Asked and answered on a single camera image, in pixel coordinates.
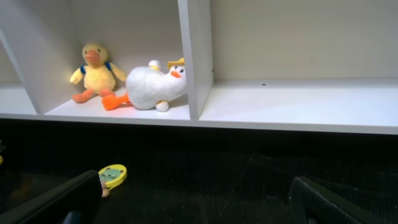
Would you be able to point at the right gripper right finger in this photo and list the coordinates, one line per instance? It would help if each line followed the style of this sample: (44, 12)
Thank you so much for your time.
(317, 205)

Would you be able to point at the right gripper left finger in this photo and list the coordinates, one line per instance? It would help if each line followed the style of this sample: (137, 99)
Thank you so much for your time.
(62, 202)

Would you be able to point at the yellow rattle drum toy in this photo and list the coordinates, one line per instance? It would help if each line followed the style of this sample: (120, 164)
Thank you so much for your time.
(112, 175)

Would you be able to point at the grey and yellow toy truck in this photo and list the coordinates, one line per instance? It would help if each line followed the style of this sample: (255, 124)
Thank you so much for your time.
(1, 152)

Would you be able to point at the white shelf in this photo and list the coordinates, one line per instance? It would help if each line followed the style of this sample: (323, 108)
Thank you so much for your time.
(295, 102)

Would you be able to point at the yellow plush duck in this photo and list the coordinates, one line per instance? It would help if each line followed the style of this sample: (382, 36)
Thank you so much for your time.
(97, 77)

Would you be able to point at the white plush duck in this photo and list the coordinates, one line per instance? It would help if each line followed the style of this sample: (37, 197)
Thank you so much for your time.
(149, 87)

